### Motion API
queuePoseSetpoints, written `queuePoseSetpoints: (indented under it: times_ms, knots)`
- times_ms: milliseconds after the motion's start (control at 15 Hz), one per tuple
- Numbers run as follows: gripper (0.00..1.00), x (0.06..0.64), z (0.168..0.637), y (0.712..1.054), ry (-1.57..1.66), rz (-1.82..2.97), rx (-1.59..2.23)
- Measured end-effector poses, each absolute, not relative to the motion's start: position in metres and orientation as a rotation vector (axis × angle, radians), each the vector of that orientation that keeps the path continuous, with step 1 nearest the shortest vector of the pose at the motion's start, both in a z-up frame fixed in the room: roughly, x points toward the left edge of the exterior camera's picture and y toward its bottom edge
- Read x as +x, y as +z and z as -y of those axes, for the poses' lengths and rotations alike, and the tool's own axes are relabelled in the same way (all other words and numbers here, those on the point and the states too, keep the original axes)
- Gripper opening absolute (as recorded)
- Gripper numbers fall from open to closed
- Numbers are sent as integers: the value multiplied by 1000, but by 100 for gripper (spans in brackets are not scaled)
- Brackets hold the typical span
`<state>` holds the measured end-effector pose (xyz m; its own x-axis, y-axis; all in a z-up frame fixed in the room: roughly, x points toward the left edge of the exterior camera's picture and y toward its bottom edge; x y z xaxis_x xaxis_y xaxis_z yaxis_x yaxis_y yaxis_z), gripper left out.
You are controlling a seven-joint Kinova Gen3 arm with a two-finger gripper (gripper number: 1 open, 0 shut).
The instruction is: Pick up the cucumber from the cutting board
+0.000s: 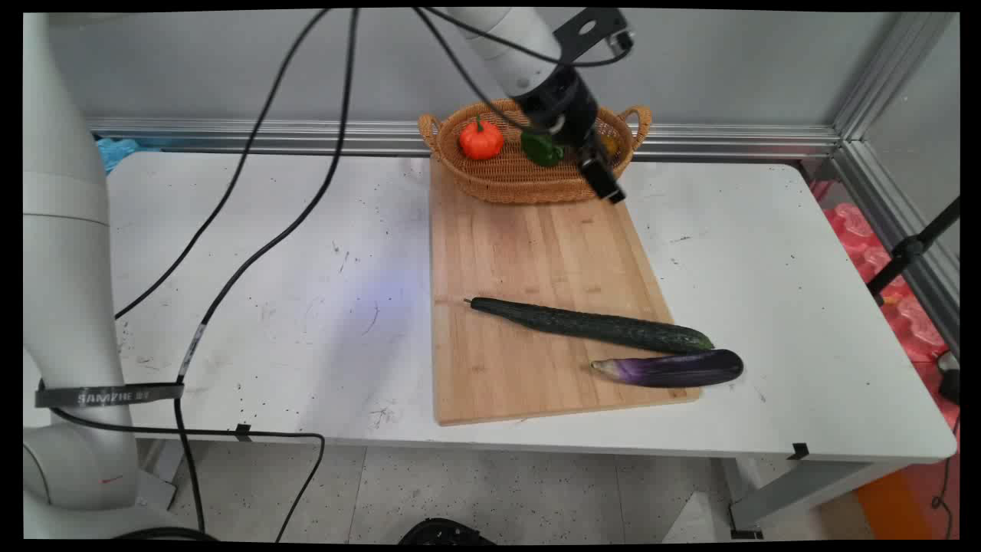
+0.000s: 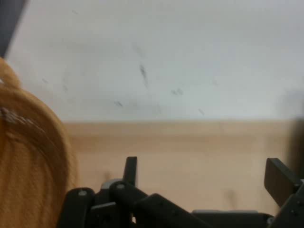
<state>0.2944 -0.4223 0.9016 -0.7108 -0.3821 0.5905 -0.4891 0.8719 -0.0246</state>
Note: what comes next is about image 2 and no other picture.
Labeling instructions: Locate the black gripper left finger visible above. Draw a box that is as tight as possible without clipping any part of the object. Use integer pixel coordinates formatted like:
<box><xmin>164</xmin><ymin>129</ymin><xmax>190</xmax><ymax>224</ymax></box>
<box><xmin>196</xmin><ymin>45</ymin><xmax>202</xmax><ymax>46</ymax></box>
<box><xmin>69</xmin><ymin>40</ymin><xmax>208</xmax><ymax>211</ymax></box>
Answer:
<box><xmin>56</xmin><ymin>156</ymin><xmax>205</xmax><ymax>228</ymax></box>

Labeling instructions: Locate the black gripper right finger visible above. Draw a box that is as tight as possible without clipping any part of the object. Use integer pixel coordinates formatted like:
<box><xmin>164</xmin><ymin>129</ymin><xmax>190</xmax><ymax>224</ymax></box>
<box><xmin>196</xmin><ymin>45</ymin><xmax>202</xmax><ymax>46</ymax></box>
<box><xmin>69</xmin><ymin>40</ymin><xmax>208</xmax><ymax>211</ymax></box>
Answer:
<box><xmin>263</xmin><ymin>157</ymin><xmax>304</xmax><ymax>228</ymax></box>

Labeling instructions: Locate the woven wicker basket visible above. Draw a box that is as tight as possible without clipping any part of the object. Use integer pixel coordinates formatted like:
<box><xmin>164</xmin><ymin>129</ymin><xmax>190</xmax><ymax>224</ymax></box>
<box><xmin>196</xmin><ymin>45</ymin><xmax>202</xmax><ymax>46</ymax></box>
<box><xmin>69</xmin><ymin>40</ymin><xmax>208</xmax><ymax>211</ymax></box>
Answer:
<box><xmin>0</xmin><ymin>57</ymin><xmax>79</xmax><ymax>228</ymax></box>

